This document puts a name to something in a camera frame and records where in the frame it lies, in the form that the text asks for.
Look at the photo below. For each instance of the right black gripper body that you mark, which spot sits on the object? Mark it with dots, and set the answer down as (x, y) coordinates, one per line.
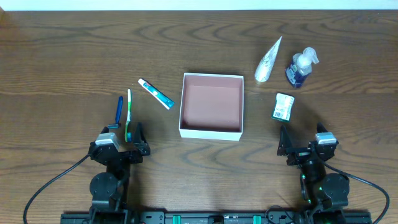
(301, 151)

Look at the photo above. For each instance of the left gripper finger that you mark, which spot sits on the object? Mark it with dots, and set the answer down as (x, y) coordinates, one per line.
(105, 130)
(139, 139)

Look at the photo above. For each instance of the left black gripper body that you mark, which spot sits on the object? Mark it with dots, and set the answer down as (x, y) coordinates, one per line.
(123, 154)

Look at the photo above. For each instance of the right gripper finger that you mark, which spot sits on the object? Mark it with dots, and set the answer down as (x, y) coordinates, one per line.
(285, 144)
(321, 128)

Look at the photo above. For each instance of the green white sachet pack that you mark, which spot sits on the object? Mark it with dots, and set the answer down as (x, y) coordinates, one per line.
(283, 107)

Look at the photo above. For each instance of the small green toothpaste tube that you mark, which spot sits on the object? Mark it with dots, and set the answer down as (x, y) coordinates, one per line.
(158, 95)

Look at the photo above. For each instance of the blue foam soap pump bottle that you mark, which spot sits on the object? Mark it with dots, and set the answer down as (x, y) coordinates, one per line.
(301, 67)

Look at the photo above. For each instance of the white Pantene tube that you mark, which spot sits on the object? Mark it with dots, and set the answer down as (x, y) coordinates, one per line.
(264, 69)

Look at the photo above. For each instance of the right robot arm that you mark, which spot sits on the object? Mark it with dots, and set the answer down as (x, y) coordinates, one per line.
(326, 193)

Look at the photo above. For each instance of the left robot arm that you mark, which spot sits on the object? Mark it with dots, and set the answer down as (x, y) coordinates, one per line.
(109, 188)

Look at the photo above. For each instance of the blue disposable razor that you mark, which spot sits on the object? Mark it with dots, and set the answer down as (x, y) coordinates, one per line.
(119, 108)

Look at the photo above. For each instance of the green white toothbrush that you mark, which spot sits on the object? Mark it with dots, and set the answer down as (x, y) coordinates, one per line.
(127, 135)

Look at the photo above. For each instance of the white cardboard box pink interior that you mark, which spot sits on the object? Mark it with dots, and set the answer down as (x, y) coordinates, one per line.
(212, 107)

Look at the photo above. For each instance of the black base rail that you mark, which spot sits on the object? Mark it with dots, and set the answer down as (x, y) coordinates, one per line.
(273, 216)

